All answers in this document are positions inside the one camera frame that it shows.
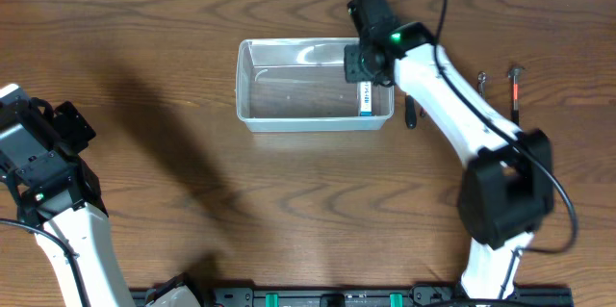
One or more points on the silver double ended wrench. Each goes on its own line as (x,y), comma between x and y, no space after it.
(481,81)

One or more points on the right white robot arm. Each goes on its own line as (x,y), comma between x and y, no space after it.
(505,191)

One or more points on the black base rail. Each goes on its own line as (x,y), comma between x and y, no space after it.
(418,295)

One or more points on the black yellow screwdriver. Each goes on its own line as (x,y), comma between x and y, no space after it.
(410,112)

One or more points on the white blue small box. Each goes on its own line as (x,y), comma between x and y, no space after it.
(365,99)

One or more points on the clear plastic container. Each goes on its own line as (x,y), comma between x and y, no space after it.
(298,85)

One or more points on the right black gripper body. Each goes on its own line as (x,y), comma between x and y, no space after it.
(358,63)

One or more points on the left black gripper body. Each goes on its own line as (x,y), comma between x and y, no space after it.
(68,137)

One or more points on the black orange hammer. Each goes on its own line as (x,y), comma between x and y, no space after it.
(513,75)

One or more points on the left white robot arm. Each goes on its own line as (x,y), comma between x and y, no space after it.
(58,197)

